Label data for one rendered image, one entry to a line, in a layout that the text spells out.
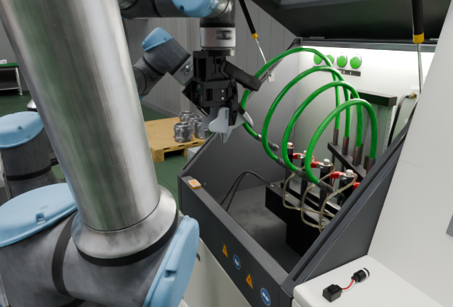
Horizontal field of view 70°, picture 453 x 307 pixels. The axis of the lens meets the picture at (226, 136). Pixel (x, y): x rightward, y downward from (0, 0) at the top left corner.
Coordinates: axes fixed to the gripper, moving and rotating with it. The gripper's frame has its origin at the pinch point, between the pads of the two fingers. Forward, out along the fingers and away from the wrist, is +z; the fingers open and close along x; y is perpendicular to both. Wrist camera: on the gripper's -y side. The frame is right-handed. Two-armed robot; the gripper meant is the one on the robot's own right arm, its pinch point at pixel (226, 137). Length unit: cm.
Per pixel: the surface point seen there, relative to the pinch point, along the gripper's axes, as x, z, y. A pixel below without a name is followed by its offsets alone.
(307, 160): 12.5, 4.3, -14.2
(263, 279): 13.2, 32.0, -3.0
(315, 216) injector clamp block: 5.6, 25.8, -25.4
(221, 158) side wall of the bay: -43, 24, -20
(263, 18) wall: -242, -38, -173
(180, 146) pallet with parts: -296, 110, -92
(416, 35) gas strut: 20.2, -22.8, -34.1
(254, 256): 8.4, 28.8, -3.3
